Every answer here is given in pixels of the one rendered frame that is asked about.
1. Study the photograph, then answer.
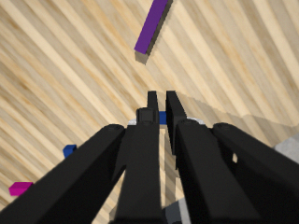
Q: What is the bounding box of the small blue block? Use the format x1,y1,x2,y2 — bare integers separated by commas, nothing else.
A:
63,145,77,157
159,111,166,125

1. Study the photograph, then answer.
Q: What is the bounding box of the magenta block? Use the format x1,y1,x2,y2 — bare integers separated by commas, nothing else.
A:
9,182,34,196

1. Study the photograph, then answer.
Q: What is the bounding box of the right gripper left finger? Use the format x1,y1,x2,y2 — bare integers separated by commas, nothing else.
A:
0,91,164,224

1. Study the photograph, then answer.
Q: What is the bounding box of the purple rod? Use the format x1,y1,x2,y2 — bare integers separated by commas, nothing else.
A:
134,0,168,54

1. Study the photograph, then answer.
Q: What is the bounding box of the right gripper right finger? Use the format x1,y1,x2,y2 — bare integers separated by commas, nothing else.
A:
166,91,299,224

